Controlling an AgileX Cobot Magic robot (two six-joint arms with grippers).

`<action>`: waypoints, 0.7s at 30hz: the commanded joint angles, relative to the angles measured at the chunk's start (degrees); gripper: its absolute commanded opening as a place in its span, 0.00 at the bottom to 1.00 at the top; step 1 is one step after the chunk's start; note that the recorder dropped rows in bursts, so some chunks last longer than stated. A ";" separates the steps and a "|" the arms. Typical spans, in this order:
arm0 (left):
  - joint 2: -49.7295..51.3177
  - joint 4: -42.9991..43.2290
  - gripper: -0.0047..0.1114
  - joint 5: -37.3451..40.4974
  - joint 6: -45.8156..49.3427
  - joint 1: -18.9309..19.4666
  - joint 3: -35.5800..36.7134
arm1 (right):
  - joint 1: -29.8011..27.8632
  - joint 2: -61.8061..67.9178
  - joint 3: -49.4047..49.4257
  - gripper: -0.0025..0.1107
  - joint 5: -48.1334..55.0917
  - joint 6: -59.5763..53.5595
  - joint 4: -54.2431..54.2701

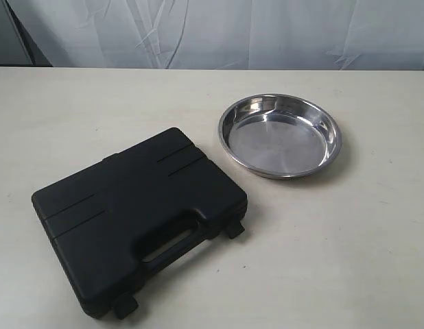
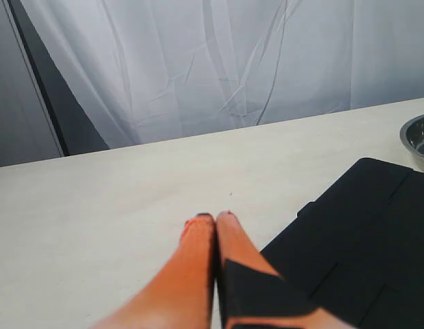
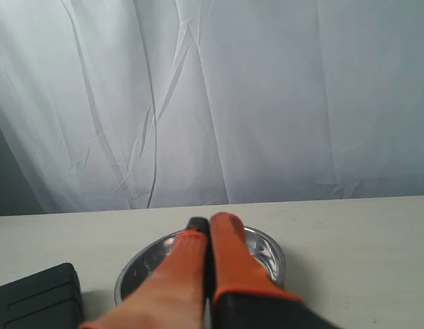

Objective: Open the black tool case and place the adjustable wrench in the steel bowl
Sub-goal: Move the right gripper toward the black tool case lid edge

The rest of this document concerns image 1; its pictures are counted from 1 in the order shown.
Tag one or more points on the white backdrop curtain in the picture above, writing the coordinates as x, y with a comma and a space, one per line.
223, 35

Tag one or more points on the round stainless steel dish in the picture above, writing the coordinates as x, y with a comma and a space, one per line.
279, 136

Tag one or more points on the black plastic tool case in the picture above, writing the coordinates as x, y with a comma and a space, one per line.
119, 222

